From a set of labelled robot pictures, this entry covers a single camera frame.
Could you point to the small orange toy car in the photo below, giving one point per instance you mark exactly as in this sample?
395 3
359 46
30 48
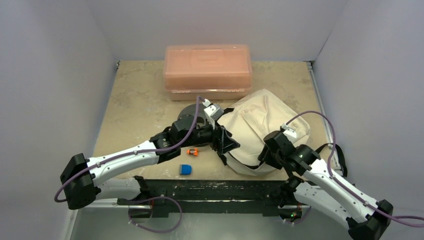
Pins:
193 152

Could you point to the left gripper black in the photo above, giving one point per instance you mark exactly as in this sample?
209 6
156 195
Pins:
217 142

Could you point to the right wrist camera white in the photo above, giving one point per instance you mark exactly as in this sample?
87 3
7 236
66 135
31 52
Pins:
290 133

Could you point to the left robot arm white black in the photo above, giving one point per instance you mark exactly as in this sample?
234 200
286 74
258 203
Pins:
82 177

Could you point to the black filament spool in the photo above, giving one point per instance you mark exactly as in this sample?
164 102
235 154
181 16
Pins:
201 122

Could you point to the aluminium rail right side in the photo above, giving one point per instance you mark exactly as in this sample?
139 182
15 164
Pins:
329 135

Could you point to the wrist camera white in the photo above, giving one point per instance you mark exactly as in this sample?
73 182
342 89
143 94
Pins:
212 111
290 133

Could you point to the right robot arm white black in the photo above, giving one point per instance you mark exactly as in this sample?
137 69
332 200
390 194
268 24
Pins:
313 183

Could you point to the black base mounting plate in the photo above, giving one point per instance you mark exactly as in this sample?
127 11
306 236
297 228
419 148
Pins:
158 198

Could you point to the blue eraser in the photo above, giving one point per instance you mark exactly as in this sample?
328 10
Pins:
185 169

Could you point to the pink translucent storage box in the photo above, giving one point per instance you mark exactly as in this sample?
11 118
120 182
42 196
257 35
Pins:
213 71

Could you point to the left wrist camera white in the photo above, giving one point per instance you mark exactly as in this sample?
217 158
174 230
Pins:
212 111

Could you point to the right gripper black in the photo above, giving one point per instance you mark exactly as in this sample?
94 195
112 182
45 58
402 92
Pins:
265 157

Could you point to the cream canvas backpack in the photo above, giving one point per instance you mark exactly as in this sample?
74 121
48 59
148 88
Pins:
249 120

